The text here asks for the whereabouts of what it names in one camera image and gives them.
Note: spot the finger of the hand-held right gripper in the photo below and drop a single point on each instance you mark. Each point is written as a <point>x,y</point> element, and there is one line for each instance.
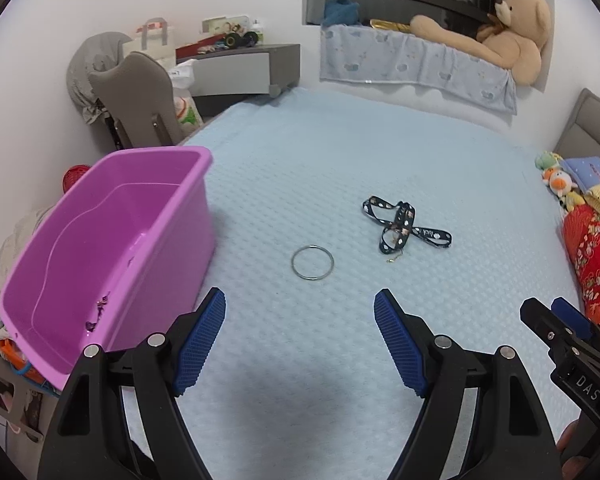
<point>575,315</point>
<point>550,325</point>

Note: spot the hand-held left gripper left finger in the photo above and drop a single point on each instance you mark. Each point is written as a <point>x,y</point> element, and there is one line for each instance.
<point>200,341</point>

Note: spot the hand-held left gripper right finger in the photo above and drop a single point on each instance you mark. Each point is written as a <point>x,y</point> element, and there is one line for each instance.
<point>400,346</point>

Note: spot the silver bangle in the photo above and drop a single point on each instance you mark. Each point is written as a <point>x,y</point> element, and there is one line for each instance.
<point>292,263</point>

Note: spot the purple plastic bin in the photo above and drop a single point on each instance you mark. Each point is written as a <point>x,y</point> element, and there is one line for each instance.
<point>130,220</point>

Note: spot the person's right hand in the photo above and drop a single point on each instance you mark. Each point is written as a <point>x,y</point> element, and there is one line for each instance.
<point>567,445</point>

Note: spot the red printed pillow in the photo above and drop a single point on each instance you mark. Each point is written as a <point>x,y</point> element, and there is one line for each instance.
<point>595,260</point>

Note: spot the white orange plush toy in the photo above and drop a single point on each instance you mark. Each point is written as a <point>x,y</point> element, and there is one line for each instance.
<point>559,181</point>

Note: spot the blue pillow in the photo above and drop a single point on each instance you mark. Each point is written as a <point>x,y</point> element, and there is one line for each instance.
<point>587,172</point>

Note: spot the green plush toy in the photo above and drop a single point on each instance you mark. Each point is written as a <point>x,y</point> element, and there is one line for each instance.
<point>549,161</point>

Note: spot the orange blue toy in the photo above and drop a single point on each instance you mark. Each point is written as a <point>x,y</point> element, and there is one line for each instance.
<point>17,365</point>

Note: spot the grey headboard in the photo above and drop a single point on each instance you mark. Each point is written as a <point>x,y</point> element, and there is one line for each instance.
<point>590,125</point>

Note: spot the beige cloth pile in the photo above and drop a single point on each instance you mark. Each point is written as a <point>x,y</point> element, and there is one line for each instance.
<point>20,250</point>

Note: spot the grey shelf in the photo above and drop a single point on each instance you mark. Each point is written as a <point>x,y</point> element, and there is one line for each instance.
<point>10,410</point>

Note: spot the red round object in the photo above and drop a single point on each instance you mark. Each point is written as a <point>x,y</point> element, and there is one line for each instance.
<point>75,177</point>

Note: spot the light blue bedspread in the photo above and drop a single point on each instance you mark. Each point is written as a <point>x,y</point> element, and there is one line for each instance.
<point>305,160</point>

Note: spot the white printed plastic bag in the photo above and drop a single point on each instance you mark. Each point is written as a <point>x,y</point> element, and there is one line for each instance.
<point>186,110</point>

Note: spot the grey chair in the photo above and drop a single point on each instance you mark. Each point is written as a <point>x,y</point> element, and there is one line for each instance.
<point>140,95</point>

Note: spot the grey desk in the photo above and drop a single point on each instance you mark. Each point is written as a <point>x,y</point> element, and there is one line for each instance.
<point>230,72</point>

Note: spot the beige teddy bear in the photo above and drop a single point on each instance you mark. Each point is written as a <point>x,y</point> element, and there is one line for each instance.
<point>522,45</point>

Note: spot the printed blue blanket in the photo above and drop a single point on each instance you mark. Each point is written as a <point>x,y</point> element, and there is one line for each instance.
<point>405,60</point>

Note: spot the red box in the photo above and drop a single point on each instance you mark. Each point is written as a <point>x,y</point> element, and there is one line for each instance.
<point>195,51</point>

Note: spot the white shopping bag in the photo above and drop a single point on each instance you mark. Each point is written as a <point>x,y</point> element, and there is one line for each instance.
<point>150,49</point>

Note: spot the grey cloth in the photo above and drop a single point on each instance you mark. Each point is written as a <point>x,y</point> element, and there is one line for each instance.
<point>90,60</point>

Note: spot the black toy car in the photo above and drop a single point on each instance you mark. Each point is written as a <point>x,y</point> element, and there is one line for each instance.
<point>242,40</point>

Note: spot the gold shiny object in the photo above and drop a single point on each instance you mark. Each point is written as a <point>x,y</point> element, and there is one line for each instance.
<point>390,25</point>

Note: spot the blue plush toy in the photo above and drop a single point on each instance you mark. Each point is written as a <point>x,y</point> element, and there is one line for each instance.
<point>340,10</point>

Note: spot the photo frame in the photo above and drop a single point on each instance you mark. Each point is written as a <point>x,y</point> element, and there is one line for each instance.
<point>227,25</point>

